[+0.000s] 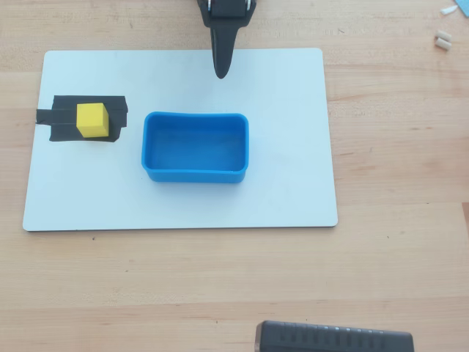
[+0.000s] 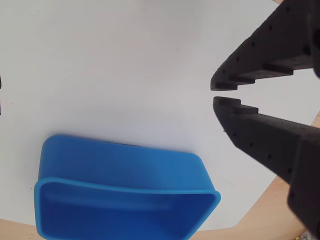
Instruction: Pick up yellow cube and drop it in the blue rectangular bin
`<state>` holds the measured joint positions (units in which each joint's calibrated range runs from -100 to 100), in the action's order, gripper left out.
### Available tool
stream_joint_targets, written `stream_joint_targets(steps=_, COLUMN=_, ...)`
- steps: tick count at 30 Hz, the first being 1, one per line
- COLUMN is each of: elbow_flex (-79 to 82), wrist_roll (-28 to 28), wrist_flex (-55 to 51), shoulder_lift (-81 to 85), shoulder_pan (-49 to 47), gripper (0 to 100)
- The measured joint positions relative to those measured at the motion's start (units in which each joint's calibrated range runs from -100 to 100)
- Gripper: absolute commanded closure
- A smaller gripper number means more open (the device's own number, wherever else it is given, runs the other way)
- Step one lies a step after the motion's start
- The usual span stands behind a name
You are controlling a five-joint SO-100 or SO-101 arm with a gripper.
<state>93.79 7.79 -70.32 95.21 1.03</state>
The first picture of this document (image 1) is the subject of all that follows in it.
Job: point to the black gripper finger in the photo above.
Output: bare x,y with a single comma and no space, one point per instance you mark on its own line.
228,47
216,47

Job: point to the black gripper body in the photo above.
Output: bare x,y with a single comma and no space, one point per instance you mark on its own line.
224,9

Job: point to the yellow cube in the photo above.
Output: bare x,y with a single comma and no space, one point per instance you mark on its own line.
91,121

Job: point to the blue rectangular bin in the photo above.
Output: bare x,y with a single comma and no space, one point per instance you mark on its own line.
194,172

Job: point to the white board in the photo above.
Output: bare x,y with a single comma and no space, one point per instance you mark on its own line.
183,205

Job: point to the black tape patch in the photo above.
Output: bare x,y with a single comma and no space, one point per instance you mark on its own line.
62,110

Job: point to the short wooden dowel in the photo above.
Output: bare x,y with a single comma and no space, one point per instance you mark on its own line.
442,44
444,36

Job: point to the white plastic scrap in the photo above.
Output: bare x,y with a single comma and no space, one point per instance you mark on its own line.
448,10

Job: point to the blue flat object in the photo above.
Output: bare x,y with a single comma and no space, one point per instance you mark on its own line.
463,5

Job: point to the black ribbed device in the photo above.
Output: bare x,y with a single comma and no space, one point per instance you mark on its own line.
329,339

